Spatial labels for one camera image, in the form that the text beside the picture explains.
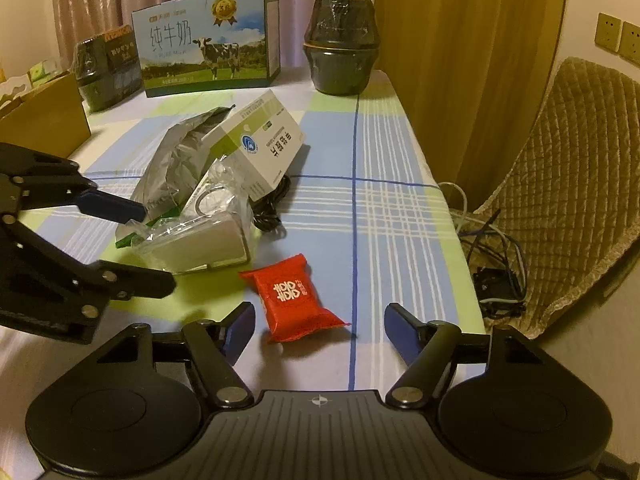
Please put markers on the wrapped black pot dark box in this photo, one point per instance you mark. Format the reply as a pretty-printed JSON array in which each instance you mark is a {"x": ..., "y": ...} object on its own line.
[{"x": 105, "y": 75}]

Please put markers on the checked cloth desktop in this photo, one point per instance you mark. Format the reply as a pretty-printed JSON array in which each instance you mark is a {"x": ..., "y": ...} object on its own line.
[{"x": 390, "y": 210}]

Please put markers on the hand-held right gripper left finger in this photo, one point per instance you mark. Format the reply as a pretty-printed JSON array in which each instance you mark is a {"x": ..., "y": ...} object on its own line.
[{"x": 239, "y": 330}]

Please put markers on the pile of green white packets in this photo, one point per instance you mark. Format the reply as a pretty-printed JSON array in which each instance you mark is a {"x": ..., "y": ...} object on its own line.
[{"x": 35, "y": 77}]

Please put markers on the wrapped black pot red label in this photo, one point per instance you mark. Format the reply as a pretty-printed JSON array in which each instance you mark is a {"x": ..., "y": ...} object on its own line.
[{"x": 342, "y": 45}]

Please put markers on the beige wall socket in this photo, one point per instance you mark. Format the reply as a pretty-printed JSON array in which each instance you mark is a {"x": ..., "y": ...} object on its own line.
[
  {"x": 631, "y": 42},
  {"x": 607, "y": 31}
]

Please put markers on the blue milk gift carton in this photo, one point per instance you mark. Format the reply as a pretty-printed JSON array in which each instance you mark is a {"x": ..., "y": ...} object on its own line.
[{"x": 200, "y": 45}]

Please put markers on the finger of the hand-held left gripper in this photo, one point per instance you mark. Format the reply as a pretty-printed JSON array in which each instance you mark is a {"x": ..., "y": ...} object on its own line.
[
  {"x": 140, "y": 282},
  {"x": 115, "y": 207}
]

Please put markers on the black small device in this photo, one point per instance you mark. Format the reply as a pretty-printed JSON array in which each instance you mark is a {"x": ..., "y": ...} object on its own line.
[{"x": 497, "y": 287}]

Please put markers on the white green tablet box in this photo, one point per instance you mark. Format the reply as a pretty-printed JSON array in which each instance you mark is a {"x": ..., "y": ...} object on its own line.
[{"x": 260, "y": 145}]

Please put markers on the clear plastic bag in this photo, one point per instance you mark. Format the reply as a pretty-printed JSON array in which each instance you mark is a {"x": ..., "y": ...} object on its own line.
[{"x": 222, "y": 195}]

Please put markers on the silver foil bag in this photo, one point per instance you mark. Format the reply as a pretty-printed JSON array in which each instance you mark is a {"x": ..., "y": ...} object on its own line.
[{"x": 170, "y": 160}]

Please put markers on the brown cardboard box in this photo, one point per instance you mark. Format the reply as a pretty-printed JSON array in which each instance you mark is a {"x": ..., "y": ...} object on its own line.
[{"x": 45, "y": 115}]

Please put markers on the chair with quilted cover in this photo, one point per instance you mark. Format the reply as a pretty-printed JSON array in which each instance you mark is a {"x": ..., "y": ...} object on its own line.
[{"x": 575, "y": 185}]

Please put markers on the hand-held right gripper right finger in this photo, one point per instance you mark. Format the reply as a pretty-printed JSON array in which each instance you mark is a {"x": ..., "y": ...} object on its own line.
[{"x": 402, "y": 332}]

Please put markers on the red snack packet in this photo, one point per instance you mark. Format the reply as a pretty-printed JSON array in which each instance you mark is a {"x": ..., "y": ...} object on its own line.
[{"x": 290, "y": 295}]

